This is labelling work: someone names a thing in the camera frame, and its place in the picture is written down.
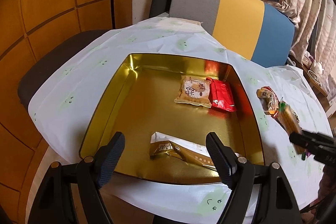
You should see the beige pastry snack pack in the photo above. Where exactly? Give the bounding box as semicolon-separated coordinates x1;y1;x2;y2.
174;75;211;108

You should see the gold tin box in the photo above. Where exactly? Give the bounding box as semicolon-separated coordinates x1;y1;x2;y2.
79;53;265;185

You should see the beige patterned curtain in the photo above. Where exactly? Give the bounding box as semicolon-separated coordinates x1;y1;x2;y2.
272;0;335;80

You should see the wooden side table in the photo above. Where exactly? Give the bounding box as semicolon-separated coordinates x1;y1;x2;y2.
288;55;335;119

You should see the grey yellow blue chair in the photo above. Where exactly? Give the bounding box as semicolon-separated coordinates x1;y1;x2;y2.
169;0;294;68

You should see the white green-patterned tablecloth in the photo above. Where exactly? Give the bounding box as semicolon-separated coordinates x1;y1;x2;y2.
28;17;331;223

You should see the white teapot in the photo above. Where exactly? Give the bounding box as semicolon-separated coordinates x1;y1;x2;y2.
310;60;325;77

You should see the red snack pack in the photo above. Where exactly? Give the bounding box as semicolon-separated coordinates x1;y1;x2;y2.
206;77;236;112

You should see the cracker sandwich snack pack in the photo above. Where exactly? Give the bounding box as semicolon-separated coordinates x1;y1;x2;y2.
277;101;306;160

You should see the clear nut snack bag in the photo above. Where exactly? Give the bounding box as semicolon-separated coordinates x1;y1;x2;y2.
256;86;279;116

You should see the gold white snack pack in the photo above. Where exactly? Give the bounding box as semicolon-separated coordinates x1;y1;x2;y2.
149;132;216;171

